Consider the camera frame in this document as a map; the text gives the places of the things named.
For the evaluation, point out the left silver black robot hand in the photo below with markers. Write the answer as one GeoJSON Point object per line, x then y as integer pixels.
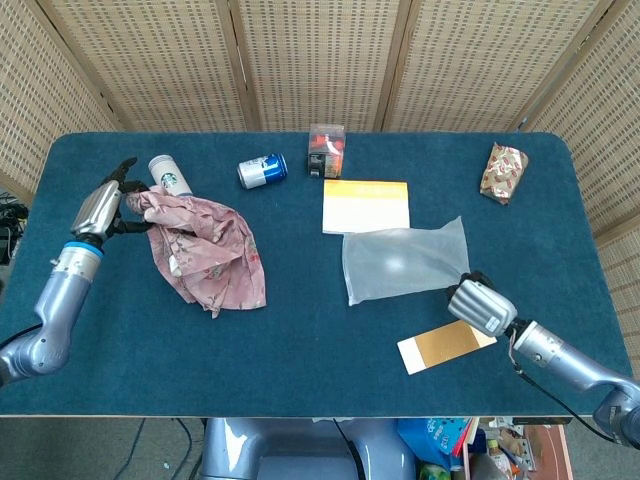
{"type": "Point", "coordinates": [97, 210]}

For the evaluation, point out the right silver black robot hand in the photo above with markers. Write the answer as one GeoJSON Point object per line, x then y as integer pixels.
{"type": "Point", "coordinates": [480, 302]}

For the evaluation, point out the clear plastic bag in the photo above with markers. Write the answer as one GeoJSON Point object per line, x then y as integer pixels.
{"type": "Point", "coordinates": [400, 260]}

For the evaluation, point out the pink floral cloth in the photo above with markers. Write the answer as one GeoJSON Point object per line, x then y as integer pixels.
{"type": "Point", "coordinates": [210, 250]}

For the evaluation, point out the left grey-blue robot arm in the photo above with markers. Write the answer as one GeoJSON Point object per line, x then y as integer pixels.
{"type": "Point", "coordinates": [65, 295]}

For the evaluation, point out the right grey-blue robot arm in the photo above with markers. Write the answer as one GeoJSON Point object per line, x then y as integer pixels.
{"type": "Point", "coordinates": [560, 355]}

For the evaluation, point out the gold white card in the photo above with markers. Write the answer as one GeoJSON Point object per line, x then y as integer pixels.
{"type": "Point", "coordinates": [445, 347]}

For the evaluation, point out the white Starbucks drink can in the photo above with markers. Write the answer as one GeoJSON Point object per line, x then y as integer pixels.
{"type": "Point", "coordinates": [167, 175]}

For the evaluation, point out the woven folding screen panel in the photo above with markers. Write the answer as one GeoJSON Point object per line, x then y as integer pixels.
{"type": "Point", "coordinates": [485, 65]}
{"type": "Point", "coordinates": [40, 100]}
{"type": "Point", "coordinates": [610, 125]}
{"type": "Point", "coordinates": [165, 65]}
{"type": "Point", "coordinates": [320, 65]}

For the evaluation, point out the gold red snack wrapper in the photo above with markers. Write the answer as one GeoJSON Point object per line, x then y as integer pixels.
{"type": "Point", "coordinates": [502, 172]}

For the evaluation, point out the yellow white booklet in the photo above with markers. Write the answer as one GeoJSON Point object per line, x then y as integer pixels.
{"type": "Point", "coordinates": [365, 210]}

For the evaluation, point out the blue silver drink can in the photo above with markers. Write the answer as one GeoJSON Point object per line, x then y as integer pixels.
{"type": "Point", "coordinates": [262, 170]}

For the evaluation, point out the blue felt table cover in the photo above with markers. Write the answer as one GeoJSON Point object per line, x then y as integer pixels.
{"type": "Point", "coordinates": [300, 350]}

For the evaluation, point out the clear box with red-black item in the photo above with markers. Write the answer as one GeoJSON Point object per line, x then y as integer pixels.
{"type": "Point", "coordinates": [325, 150]}

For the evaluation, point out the grey-blue robot torso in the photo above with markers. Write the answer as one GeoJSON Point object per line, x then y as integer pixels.
{"type": "Point", "coordinates": [280, 450]}

